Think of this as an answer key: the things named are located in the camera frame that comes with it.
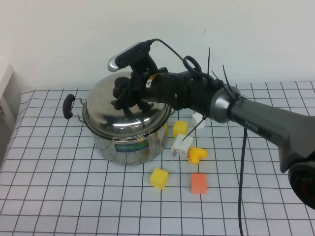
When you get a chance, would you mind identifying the orange foam cube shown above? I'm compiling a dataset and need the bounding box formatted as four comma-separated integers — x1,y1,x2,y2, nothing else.
190,173,208,195

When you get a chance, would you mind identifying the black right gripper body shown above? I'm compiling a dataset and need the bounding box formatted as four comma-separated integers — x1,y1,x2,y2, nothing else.
127,65,161,109

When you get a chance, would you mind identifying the white black grid tablecloth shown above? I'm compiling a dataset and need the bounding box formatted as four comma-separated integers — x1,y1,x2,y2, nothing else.
0,81,315,236

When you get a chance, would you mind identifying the stainless steel pot lid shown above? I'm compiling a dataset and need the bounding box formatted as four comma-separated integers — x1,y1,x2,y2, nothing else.
82,72,172,140

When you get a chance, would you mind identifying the stainless steel cooking pot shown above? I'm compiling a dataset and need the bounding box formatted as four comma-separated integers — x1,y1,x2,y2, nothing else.
63,94,177,166

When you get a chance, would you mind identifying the yellow foam cube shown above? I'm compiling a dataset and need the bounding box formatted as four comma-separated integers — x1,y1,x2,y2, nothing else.
172,120,189,138
150,168,170,191

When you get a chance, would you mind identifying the white side shelf board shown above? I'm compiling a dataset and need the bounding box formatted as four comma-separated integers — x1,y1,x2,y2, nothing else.
0,63,15,109

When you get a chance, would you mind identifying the white plug adapter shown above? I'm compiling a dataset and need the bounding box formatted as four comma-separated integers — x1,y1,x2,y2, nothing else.
171,133,194,158

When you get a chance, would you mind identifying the yellow rubber duck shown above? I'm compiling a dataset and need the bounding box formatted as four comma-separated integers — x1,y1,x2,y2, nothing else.
187,147,208,165

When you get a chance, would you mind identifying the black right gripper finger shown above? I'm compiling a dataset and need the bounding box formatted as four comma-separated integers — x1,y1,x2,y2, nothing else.
110,94,135,117
112,76,130,99

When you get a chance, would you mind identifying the black camera cable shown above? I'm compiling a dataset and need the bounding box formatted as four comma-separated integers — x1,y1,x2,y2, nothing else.
149,38,249,236

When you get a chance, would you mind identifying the white foam cube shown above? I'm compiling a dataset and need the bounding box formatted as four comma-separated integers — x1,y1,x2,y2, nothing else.
191,113,206,130

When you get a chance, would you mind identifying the black zip tie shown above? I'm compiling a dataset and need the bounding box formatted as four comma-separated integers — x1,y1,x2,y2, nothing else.
207,47,212,77
183,117,208,143
222,64,235,94

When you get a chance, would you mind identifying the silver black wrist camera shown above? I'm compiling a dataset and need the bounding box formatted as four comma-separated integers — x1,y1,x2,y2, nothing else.
107,41,158,74

